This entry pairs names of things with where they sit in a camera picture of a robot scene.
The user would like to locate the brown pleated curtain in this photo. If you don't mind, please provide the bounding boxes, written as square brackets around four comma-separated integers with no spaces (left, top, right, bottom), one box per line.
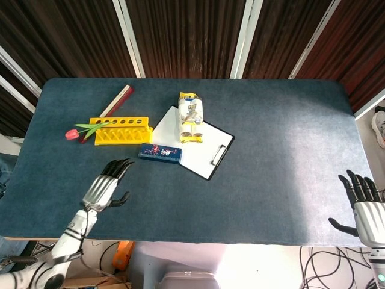
[0,0,385,139]

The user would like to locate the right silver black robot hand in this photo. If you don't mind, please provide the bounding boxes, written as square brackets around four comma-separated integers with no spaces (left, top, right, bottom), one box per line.
[328,169,385,249]

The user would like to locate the white sneaker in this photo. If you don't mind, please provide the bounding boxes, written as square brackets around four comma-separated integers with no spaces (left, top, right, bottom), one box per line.
[371,110,385,149]

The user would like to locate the red artificial tulip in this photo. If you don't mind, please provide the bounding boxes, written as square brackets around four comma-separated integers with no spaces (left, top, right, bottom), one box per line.
[64,120,119,141]

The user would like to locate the blue tablecloth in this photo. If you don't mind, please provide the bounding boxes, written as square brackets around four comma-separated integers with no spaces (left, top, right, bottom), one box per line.
[0,77,374,248]

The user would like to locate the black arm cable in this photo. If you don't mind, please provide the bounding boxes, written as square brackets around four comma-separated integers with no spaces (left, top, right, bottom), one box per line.
[78,204,91,252]

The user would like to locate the white frame post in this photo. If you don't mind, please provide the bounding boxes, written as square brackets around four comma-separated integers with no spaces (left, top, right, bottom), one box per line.
[112,0,146,79]
[230,0,263,80]
[0,45,43,98]
[0,75,37,115]
[288,0,344,80]
[354,89,385,121]

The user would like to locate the orange tool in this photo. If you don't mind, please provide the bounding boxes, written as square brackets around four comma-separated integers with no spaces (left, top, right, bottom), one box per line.
[111,240,135,271]

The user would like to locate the blue glasses case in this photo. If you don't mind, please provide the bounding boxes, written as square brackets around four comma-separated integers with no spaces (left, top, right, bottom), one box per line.
[138,143,183,165]

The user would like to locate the black clipboard with white sheet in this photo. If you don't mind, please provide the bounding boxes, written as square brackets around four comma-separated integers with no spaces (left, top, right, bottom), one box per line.
[152,105,236,181]

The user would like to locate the black floor cables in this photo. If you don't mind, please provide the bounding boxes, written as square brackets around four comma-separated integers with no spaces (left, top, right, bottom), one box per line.
[300,246,375,289]

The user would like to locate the yellow white snack package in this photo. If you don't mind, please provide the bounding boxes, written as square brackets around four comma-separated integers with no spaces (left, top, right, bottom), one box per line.
[177,92,205,145]

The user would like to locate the yellow plastic test tube rack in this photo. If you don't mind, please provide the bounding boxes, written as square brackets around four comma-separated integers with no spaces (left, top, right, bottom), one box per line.
[89,116,154,146]

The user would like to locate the white plastic box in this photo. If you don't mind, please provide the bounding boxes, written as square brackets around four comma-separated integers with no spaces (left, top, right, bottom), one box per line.
[158,270,222,289]

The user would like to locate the blue denim fabric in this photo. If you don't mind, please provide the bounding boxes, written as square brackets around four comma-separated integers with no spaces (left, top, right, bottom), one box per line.
[0,152,19,200]

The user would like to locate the brown cardboard box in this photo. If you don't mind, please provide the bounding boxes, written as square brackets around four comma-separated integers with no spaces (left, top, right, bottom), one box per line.
[61,275,132,289]

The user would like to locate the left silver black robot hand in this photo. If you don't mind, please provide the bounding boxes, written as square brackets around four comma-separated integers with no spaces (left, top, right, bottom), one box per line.
[81,158,135,213]

